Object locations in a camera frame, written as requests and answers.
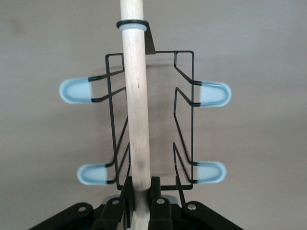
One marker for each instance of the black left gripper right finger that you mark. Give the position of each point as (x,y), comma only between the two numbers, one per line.
(159,215)

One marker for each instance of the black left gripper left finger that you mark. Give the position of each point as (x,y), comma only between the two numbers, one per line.
(112,215)

